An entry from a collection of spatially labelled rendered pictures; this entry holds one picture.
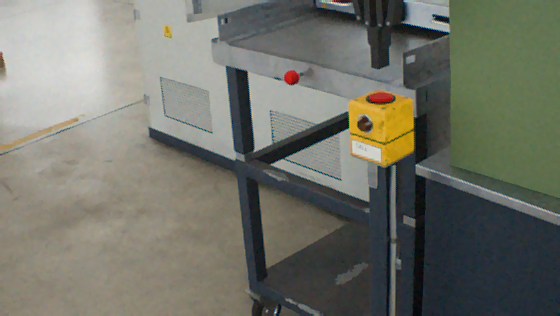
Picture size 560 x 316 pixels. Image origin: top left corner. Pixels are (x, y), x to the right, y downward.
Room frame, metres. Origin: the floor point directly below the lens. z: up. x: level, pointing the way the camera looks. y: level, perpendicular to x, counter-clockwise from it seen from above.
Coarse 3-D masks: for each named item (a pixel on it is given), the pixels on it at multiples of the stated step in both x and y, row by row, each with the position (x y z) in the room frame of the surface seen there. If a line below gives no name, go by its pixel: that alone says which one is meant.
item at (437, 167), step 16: (432, 160) 1.28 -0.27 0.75; (448, 160) 1.28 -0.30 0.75; (432, 176) 1.24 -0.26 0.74; (448, 176) 1.21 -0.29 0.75; (464, 176) 1.21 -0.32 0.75; (480, 176) 1.20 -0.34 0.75; (480, 192) 1.16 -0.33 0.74; (496, 192) 1.14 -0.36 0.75; (512, 192) 1.13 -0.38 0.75; (528, 192) 1.12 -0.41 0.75; (528, 208) 1.08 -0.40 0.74; (544, 208) 1.06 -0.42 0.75
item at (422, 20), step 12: (336, 0) 1.99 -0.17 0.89; (348, 0) 1.96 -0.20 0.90; (408, 0) 1.81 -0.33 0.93; (348, 12) 1.96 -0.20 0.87; (408, 12) 1.81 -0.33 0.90; (420, 12) 1.78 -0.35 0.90; (432, 12) 1.75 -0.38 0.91; (444, 12) 1.73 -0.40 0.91; (420, 24) 1.78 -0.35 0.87; (432, 24) 1.76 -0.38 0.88
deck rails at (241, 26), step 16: (272, 0) 1.95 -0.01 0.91; (288, 0) 1.99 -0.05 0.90; (304, 0) 2.02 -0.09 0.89; (224, 16) 1.84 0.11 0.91; (240, 16) 1.88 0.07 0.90; (256, 16) 1.91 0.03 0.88; (272, 16) 1.95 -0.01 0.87; (288, 16) 1.98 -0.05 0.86; (304, 16) 2.01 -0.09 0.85; (224, 32) 1.84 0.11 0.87; (240, 32) 1.87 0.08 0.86; (256, 32) 1.88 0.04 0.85; (416, 48) 1.45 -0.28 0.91; (432, 48) 1.48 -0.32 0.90; (448, 48) 1.52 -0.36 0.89; (416, 64) 1.45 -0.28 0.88; (432, 64) 1.48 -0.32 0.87; (448, 64) 1.52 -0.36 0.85; (400, 80) 1.45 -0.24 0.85; (416, 80) 1.44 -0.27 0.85
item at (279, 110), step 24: (264, 96) 2.73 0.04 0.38; (288, 96) 2.64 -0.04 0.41; (312, 96) 2.55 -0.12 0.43; (336, 96) 2.46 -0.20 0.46; (264, 120) 2.74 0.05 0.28; (288, 120) 2.65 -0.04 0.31; (312, 120) 2.55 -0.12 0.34; (264, 144) 2.75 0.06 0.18; (336, 144) 2.48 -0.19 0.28; (288, 168) 2.66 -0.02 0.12; (312, 168) 2.56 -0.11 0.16; (336, 168) 2.48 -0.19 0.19; (360, 168) 2.39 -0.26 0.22; (360, 192) 2.39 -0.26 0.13
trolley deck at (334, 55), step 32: (288, 32) 1.87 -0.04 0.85; (320, 32) 1.85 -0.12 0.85; (352, 32) 1.83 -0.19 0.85; (416, 32) 1.80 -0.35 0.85; (224, 64) 1.82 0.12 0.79; (256, 64) 1.73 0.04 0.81; (288, 64) 1.66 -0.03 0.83; (320, 64) 1.59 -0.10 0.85; (352, 64) 1.58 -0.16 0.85; (352, 96) 1.52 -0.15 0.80; (416, 96) 1.39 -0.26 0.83; (448, 96) 1.47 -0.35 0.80
